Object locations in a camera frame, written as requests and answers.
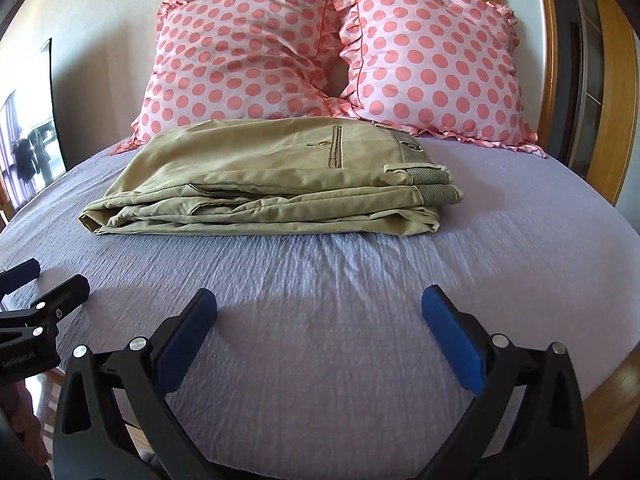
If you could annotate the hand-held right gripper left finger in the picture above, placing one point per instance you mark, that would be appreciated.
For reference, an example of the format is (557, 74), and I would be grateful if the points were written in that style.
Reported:
(182, 340)

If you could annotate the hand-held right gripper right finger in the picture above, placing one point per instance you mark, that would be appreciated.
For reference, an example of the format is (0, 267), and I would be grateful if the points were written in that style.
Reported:
(452, 332)

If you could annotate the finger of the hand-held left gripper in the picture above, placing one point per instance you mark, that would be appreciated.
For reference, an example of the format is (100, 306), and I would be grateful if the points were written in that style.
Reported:
(67, 297)
(22, 271)

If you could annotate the khaki pants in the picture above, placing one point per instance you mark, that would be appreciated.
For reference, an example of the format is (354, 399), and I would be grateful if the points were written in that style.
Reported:
(270, 175)

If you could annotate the purple bed sheet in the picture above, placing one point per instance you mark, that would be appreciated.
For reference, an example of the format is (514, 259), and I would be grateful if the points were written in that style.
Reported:
(310, 270)

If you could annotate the pink polka dot pillow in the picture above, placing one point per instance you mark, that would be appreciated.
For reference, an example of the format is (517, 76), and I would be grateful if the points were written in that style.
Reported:
(235, 65)
(430, 60)

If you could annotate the wooden bed frame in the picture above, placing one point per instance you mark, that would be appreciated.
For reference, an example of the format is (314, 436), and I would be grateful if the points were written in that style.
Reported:
(575, 110)

